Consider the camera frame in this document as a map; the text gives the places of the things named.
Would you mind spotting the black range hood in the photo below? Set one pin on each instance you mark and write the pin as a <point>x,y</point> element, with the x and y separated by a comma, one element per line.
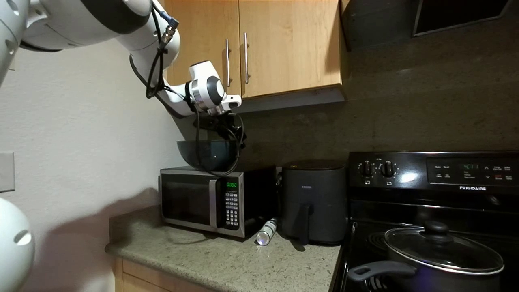
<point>372,23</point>

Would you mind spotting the small clear bottle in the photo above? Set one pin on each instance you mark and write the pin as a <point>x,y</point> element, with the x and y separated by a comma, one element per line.
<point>267,233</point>

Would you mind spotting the wooden base cabinet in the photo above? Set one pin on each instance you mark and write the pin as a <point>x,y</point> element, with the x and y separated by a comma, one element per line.
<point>139,278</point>

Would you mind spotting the white wall switch plate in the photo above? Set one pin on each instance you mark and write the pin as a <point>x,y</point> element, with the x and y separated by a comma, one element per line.
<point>7,171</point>

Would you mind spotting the stainless steel microwave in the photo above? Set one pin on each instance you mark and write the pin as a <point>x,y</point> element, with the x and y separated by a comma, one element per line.
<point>228,205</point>

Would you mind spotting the pot with glass lid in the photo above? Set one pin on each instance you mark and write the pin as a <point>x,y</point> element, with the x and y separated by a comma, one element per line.
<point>430,259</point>

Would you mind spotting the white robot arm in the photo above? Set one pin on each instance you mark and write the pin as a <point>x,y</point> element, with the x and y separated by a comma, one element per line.
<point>145,30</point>

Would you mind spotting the black air fryer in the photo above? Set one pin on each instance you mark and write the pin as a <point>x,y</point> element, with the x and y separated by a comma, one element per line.
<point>314,203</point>

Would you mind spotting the wooden upper cabinets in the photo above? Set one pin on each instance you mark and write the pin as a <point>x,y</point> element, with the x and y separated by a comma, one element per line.
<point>275,54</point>

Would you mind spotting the black electric stove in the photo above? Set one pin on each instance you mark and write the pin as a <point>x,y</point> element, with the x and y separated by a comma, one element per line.
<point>474,194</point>

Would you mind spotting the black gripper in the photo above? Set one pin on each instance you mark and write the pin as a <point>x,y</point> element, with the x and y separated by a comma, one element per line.
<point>228,126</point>

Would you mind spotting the large blue bowl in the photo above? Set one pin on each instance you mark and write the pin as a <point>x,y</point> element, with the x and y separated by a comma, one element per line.
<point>216,155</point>

